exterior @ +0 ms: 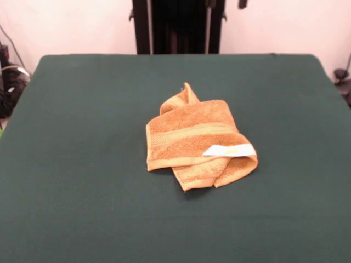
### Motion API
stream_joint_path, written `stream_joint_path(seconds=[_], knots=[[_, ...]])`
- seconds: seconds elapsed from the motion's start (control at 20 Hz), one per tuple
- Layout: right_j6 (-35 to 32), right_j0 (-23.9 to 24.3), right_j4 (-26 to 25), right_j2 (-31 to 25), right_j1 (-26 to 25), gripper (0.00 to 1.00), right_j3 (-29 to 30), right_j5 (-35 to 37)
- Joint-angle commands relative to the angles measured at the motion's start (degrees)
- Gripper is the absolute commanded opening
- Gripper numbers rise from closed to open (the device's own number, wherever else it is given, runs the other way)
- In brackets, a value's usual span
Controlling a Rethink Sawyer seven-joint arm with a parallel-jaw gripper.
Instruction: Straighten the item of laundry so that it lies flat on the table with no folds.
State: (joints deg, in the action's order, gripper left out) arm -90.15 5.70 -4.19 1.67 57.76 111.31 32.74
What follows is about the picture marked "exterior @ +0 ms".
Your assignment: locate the black clamp with cable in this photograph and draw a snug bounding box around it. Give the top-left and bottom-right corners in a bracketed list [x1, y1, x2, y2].
[333, 68, 351, 107]

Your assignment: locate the orange terry towel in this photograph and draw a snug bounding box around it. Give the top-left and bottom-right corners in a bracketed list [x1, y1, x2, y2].
[145, 82, 259, 192]

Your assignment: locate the black robot pedestal frame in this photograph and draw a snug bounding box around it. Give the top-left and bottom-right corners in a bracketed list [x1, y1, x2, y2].
[128, 0, 228, 55]

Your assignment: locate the dark green table cloth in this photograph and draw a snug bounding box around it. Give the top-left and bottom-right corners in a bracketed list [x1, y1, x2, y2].
[0, 53, 351, 263]

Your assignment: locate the black cable bundle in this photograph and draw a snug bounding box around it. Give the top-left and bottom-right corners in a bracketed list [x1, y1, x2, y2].
[0, 64, 31, 119]

